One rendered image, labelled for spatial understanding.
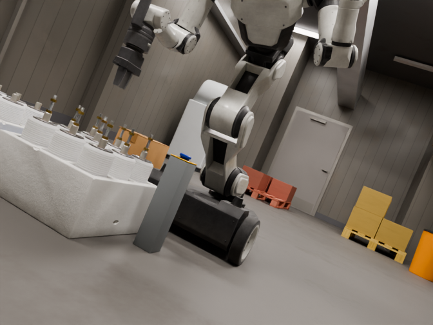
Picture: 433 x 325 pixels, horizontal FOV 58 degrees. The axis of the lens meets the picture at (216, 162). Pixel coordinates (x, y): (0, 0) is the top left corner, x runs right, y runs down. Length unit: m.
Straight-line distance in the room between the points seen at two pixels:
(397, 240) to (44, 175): 5.69
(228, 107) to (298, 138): 7.58
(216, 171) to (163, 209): 0.57
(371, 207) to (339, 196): 2.64
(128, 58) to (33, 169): 0.45
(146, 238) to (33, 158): 0.41
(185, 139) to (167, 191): 5.34
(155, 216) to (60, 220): 0.29
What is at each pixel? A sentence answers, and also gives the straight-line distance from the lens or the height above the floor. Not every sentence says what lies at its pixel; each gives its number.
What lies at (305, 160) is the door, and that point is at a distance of 9.05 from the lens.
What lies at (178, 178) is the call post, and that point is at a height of 0.25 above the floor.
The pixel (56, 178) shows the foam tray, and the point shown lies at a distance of 1.19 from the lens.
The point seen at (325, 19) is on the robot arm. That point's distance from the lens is 1.50.
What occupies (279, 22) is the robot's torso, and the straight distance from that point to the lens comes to 1.58.
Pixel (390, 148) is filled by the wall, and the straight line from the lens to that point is 9.16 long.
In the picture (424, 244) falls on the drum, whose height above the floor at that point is 0.38.
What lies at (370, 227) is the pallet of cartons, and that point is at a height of 0.30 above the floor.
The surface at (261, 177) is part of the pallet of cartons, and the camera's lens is 6.14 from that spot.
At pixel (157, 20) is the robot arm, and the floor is 0.69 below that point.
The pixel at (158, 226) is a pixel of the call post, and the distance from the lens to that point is 1.26.
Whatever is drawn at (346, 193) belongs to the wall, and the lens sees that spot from 9.01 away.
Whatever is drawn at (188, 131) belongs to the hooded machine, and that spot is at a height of 0.56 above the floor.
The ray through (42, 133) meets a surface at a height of 0.22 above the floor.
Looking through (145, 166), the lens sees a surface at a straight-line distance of 1.36.
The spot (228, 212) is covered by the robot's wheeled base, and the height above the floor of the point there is 0.18.
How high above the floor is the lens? 0.36
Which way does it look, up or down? 1 degrees down
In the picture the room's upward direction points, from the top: 23 degrees clockwise
